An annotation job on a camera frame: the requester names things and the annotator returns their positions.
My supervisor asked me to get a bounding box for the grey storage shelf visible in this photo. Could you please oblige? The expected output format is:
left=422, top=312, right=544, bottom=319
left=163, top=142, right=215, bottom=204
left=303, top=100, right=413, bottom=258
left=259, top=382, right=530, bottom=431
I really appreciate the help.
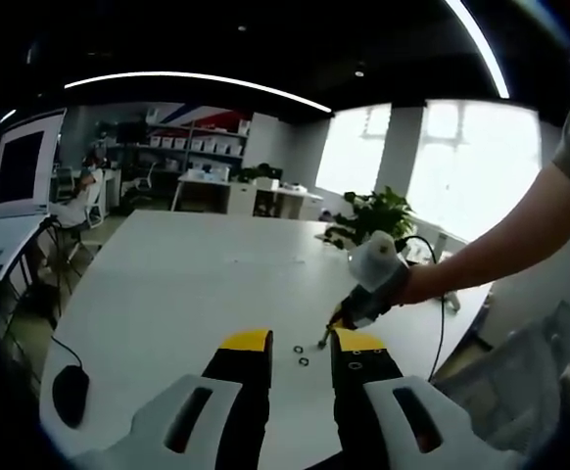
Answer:
left=137, top=119, right=251, bottom=172

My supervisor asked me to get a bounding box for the white side desk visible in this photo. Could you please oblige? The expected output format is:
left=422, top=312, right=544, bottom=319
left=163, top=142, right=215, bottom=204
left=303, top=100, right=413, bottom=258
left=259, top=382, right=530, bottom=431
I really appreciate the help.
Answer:
left=0, top=212, right=54, bottom=280

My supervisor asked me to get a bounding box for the white framed computer monitor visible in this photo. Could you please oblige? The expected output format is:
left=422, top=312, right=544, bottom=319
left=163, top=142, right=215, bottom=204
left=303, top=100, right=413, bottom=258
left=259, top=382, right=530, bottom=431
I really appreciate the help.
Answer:
left=0, top=115, right=66, bottom=219

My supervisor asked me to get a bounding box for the curved ceiling light strip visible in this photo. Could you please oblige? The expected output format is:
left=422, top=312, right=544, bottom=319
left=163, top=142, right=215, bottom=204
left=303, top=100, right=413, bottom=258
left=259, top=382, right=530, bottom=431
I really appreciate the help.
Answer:
left=64, top=70, right=335, bottom=115
left=446, top=0, right=511, bottom=99

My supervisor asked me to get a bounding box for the low white cabinet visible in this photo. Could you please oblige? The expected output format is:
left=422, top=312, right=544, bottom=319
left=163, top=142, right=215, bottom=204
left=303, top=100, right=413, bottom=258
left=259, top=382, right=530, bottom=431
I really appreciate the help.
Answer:
left=228, top=178, right=325, bottom=219

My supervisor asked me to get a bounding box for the black screen on stand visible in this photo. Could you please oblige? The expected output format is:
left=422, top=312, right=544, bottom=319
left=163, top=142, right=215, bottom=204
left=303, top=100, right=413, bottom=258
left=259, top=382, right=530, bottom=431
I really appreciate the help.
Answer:
left=118, top=121, right=147, bottom=143

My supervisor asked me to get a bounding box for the black computer mouse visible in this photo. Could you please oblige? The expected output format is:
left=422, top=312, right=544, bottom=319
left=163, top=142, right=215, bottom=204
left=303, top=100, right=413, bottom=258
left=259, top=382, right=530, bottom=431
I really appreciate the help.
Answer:
left=51, top=364, right=90, bottom=428

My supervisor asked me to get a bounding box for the person's right hand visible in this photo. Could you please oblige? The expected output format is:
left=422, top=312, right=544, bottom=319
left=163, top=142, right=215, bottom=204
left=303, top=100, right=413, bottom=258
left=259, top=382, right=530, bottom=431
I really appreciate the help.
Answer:
left=395, top=261, right=444, bottom=308

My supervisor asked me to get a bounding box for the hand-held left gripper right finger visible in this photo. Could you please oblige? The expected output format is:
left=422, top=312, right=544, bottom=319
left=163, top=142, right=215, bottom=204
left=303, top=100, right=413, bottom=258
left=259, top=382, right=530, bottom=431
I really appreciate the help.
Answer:
left=330, top=327, right=506, bottom=470

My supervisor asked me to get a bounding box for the black mouse cable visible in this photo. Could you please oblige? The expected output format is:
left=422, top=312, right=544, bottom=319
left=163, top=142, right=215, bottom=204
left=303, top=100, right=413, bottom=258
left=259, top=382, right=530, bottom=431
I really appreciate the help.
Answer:
left=49, top=336, right=83, bottom=368

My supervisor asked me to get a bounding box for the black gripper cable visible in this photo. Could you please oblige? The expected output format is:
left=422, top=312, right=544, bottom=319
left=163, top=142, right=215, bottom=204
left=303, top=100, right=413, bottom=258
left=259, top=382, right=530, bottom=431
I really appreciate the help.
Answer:
left=395, top=235, right=447, bottom=383

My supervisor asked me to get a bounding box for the white desk with slanted legs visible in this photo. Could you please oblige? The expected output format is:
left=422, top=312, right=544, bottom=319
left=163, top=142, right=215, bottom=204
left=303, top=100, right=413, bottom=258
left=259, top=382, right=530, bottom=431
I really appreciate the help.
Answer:
left=171, top=170, right=232, bottom=214

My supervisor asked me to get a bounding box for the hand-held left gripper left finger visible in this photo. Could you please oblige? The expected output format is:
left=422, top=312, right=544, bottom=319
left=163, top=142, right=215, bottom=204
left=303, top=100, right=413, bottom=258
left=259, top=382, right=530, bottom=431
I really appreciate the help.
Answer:
left=103, top=328, right=274, bottom=470

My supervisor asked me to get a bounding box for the grey mesh office chair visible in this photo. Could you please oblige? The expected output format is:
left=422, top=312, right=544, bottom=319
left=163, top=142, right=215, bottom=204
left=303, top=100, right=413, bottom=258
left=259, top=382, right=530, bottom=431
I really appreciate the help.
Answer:
left=434, top=322, right=570, bottom=445

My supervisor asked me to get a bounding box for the row of white storage boxes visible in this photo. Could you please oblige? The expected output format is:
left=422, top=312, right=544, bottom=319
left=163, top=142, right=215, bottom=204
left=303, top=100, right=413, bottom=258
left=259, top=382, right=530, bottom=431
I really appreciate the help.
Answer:
left=150, top=135, right=245, bottom=156

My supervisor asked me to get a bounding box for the large potted green plant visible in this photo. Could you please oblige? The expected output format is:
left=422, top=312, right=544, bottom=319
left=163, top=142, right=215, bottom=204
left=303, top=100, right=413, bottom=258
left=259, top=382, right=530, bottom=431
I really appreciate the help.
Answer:
left=323, top=185, right=418, bottom=246

